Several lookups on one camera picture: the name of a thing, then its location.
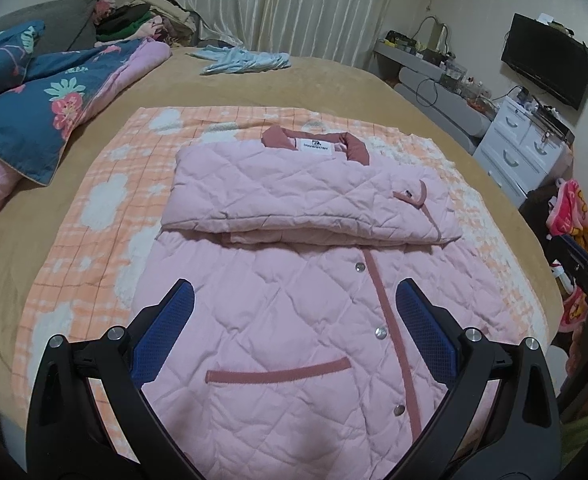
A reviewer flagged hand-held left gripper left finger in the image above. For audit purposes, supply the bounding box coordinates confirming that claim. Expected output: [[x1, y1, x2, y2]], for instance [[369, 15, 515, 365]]
[[25, 278, 195, 480]]

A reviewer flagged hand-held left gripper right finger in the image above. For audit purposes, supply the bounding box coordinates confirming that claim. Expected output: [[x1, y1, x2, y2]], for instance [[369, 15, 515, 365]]
[[396, 279, 564, 480]]

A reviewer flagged pink quilted jacket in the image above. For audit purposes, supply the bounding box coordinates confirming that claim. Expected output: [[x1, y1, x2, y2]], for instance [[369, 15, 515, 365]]
[[132, 126, 520, 480]]

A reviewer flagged pile of clothes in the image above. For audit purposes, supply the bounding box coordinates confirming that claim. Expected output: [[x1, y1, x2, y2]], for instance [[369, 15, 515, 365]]
[[94, 0, 199, 46]]

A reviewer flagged pink printed cloth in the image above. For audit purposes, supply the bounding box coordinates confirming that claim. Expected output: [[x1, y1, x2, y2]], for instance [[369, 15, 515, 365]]
[[546, 179, 588, 333]]

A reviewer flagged dark cloth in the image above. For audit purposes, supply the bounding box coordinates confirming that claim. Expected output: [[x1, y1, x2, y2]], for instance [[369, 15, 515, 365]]
[[519, 185, 565, 261]]

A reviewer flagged orange checked bear blanket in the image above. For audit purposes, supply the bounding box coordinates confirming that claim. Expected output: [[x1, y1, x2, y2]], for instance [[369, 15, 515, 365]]
[[12, 106, 550, 431]]

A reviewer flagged white drawer cabinet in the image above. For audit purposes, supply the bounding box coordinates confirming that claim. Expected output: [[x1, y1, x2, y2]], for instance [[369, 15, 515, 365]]
[[473, 96, 574, 206]]

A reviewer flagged black electronic device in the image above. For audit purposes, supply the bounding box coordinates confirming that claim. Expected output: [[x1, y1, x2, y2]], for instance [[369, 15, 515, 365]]
[[519, 87, 575, 143]]

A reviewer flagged grey dressing table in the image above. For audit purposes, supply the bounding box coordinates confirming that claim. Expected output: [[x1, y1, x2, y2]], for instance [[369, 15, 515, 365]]
[[373, 40, 492, 156]]

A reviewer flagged clutter of bottles and jars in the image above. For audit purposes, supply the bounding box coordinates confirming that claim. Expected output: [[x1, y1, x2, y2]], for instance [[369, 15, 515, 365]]
[[385, 30, 500, 111]]

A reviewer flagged blue floral quilt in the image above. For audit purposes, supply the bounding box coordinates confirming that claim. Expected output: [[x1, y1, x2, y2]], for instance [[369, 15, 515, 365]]
[[0, 20, 171, 231]]

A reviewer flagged bed with tan sheet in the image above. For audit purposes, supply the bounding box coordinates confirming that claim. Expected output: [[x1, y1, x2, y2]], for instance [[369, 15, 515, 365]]
[[0, 46, 565, 461]]

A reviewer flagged small white box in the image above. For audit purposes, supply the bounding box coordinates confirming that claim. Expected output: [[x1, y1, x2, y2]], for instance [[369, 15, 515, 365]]
[[536, 11, 574, 37]]

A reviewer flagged light blue garment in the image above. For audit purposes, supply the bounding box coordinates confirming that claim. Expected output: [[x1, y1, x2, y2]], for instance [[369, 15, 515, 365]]
[[191, 45, 292, 76]]

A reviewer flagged small tabletop mirror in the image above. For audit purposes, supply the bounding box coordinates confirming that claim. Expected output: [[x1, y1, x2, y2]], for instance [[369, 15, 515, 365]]
[[416, 15, 450, 53]]

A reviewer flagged grey padded headboard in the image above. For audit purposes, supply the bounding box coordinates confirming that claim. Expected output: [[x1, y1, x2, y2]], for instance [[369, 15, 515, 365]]
[[0, 0, 99, 53]]

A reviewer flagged white curtain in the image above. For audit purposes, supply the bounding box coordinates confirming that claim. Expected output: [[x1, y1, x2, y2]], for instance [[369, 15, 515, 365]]
[[174, 0, 405, 73]]

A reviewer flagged black wall television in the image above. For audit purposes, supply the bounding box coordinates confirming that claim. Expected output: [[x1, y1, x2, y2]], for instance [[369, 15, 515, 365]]
[[501, 13, 588, 110]]

